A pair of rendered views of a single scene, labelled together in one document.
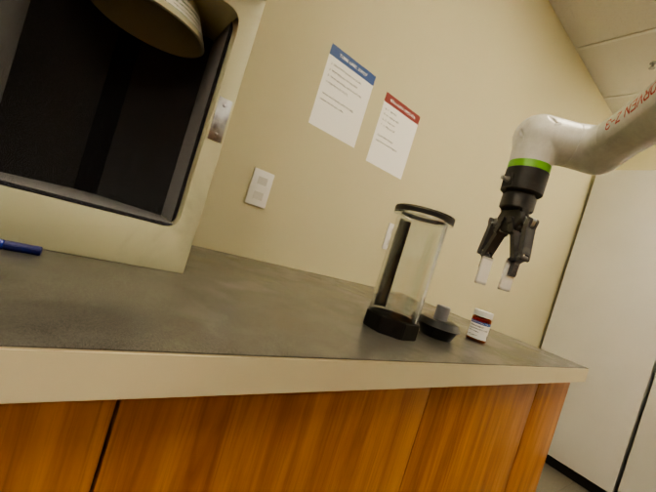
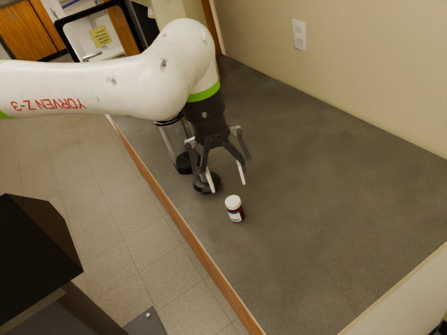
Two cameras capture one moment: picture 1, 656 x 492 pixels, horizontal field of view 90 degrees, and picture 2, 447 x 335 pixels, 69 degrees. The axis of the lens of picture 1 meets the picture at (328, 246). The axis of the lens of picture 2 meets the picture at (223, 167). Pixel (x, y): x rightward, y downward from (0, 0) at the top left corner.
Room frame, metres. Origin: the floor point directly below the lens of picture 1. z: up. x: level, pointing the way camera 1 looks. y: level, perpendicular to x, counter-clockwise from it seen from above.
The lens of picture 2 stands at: (0.97, -1.00, 1.68)
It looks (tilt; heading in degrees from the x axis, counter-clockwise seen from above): 41 degrees down; 106
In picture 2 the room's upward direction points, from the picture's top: 17 degrees counter-clockwise
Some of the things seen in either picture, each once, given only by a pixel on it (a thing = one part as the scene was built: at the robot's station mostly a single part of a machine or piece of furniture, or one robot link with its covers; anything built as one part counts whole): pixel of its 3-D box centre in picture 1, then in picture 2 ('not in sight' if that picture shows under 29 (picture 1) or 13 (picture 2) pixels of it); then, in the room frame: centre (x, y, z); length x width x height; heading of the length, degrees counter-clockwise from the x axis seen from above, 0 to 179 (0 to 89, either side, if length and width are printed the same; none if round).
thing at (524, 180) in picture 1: (521, 184); (201, 101); (0.80, -0.40, 1.33); 0.12 x 0.09 x 0.06; 102
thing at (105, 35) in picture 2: not in sight; (109, 54); (0.22, 0.38, 1.19); 0.30 x 0.01 x 0.40; 29
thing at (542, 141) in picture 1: (539, 144); (186, 59); (0.80, -0.41, 1.43); 0.13 x 0.11 x 0.14; 77
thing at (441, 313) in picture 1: (439, 320); (205, 179); (0.69, -0.27, 0.97); 0.09 x 0.09 x 0.07
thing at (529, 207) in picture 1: (513, 214); (211, 129); (0.80, -0.41, 1.26); 0.08 x 0.07 x 0.09; 12
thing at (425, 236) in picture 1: (407, 267); (178, 139); (0.60, -0.15, 1.06); 0.11 x 0.11 x 0.21
